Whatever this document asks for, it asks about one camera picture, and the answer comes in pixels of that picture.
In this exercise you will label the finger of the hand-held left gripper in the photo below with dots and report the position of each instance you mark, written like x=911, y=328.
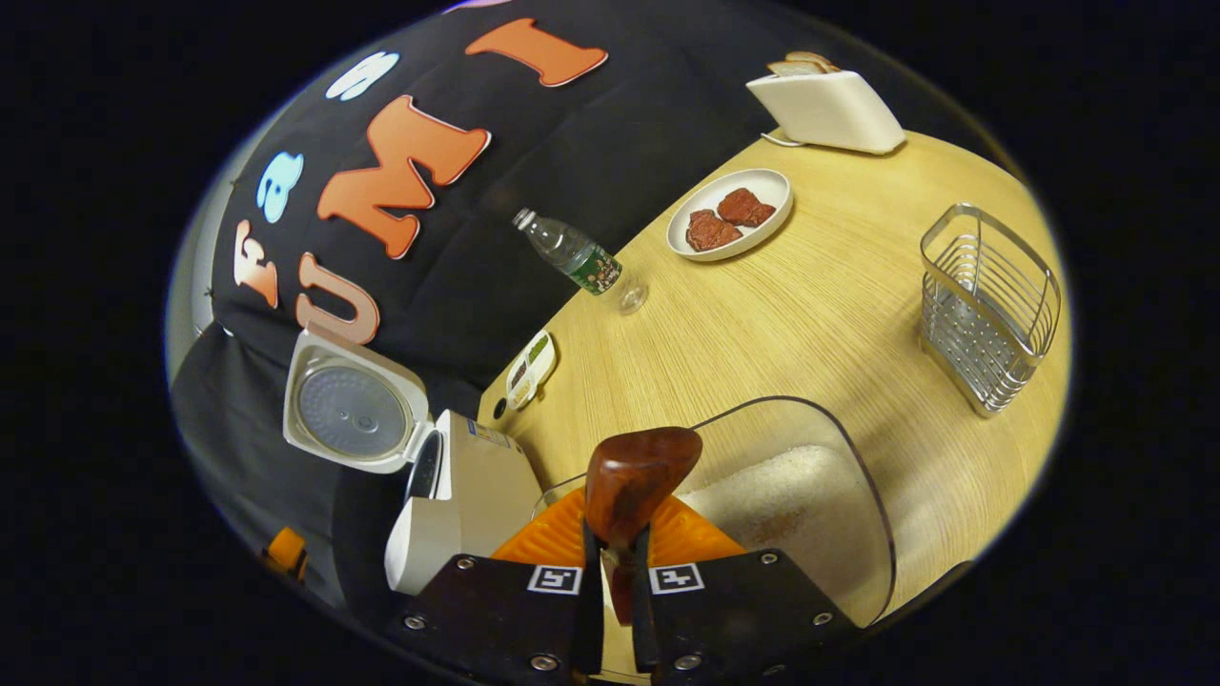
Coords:
x=286, y=553

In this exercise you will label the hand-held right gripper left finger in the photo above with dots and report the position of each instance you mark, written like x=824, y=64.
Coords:
x=496, y=610

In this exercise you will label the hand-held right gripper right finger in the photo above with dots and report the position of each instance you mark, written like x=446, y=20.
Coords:
x=743, y=610

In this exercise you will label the white rice heap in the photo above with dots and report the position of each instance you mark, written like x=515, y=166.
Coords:
x=782, y=505

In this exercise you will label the white rice cooker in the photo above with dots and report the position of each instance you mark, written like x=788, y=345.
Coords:
x=486, y=476

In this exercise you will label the brown wooden spoon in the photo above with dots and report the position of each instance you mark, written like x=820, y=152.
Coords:
x=634, y=476

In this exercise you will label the clear plastic rice container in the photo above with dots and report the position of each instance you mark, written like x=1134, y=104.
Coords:
x=858, y=457

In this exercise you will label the white divided bean dish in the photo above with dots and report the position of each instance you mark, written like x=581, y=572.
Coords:
x=532, y=367

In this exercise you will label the clear plastic water bottle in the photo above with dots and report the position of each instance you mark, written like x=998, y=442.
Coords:
x=577, y=257

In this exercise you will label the red meat slice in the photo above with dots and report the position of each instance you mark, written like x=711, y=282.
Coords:
x=745, y=207
x=712, y=232

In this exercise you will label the white round plate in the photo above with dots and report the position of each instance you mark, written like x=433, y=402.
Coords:
x=767, y=186

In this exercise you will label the white toaster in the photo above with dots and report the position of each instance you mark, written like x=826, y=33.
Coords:
x=829, y=110

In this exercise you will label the toast bread slice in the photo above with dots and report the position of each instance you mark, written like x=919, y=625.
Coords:
x=822, y=61
x=793, y=69

